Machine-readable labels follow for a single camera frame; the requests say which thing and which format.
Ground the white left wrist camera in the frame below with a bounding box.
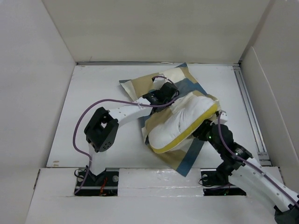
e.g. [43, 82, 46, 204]
[152, 75, 173, 89]

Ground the plaid beige blue pillowcase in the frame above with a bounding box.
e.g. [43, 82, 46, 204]
[119, 63, 221, 176]

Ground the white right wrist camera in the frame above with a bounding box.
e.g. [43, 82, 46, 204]
[216, 110, 228, 124]

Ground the aluminium rail right side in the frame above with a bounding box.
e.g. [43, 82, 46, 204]
[233, 64, 272, 167]

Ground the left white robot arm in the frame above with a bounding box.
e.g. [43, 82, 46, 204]
[84, 82, 179, 185]

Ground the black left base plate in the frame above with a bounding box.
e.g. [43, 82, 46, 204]
[74, 168, 120, 196]

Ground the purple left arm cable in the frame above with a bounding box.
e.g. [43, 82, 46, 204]
[72, 75, 176, 196]

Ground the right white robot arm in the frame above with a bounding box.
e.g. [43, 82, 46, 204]
[193, 119, 299, 224]

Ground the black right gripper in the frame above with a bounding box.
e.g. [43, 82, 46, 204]
[190, 117, 222, 154]

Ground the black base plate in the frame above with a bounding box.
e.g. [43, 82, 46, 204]
[199, 168, 247, 196]
[74, 168, 120, 196]

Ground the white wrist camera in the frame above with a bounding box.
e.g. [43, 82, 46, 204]
[152, 75, 173, 89]
[216, 110, 228, 124]

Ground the white pillow yellow edge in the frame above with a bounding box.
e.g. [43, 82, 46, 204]
[146, 93, 218, 154]

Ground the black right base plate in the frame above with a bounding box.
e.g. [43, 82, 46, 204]
[199, 168, 247, 196]

